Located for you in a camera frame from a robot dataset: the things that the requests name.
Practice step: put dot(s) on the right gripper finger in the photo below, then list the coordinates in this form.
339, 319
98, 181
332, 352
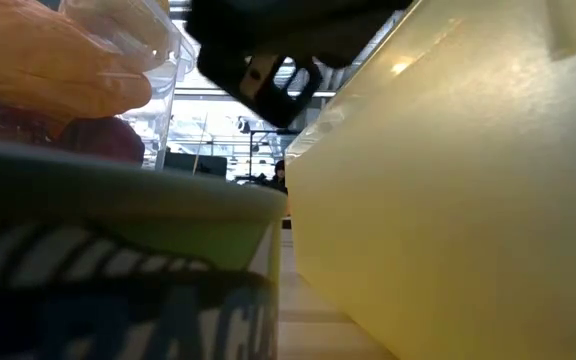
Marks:
273, 107

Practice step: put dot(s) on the clear plastic container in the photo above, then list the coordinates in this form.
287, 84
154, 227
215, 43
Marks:
160, 100

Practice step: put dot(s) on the yellow plastic container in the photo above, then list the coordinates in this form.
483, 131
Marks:
443, 225

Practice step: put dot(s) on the red toy apple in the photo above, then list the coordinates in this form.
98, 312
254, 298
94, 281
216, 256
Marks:
8, 127

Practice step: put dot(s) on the person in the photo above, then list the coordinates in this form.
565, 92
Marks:
279, 180

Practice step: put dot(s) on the long ceiling light strip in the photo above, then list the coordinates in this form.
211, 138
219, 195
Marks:
188, 93

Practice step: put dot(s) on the dark background monitor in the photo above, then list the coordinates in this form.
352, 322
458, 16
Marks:
193, 165

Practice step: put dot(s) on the green labelled tin can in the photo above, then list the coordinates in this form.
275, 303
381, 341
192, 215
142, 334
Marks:
118, 215

